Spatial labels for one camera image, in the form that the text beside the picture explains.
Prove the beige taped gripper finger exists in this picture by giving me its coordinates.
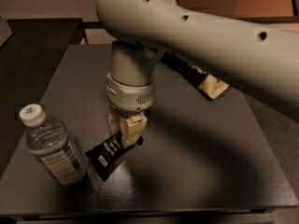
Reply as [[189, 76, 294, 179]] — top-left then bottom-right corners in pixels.
[[120, 111, 148, 147], [107, 105, 121, 135]]

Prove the clear plastic water bottle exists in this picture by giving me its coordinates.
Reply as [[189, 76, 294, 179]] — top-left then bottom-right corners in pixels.
[[19, 104, 86, 186]]

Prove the sea salt snack bag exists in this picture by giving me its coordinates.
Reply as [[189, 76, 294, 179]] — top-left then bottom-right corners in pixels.
[[160, 52, 230, 101]]

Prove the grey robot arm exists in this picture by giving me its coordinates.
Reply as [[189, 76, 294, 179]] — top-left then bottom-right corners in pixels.
[[96, 0, 299, 120]]

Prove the black rxbar chocolate bar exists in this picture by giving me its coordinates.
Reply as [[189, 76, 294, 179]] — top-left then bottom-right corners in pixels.
[[85, 132, 143, 181]]

